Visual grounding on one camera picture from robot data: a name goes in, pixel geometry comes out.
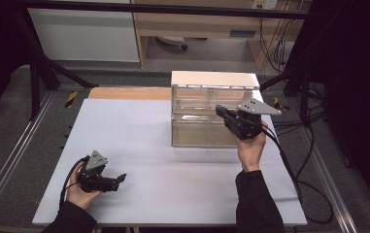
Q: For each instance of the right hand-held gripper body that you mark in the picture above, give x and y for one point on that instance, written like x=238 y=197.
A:
x=245 y=124

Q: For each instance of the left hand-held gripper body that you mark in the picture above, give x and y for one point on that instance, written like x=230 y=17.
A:
x=92 y=181

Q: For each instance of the wide clear plastic drawer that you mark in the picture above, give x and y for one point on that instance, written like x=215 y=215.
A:
x=202 y=134

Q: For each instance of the white drawer cabinet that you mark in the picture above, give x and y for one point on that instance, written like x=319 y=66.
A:
x=213 y=78

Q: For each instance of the person's left hand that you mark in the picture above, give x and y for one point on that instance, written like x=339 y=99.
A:
x=79 y=195

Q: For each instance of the person's right hand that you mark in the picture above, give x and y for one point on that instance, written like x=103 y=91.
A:
x=250 y=152

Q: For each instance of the yellow black tape marker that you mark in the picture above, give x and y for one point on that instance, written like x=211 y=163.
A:
x=278 y=103
x=71 y=99

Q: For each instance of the black metal stand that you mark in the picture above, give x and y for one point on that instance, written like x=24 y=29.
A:
x=35 y=84
x=304 y=90

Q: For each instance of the office chair base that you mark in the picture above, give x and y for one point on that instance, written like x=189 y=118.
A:
x=173 y=41

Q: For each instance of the wooden desk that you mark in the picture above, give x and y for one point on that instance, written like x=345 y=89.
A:
x=198 y=24

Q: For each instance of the aluminium rail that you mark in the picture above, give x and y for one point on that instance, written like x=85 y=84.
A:
x=11 y=158
x=329 y=181

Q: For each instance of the white wall outlet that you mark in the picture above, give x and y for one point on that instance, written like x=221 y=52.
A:
x=265 y=4

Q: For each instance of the black frame crossbar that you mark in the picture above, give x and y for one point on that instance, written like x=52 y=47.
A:
x=173 y=9

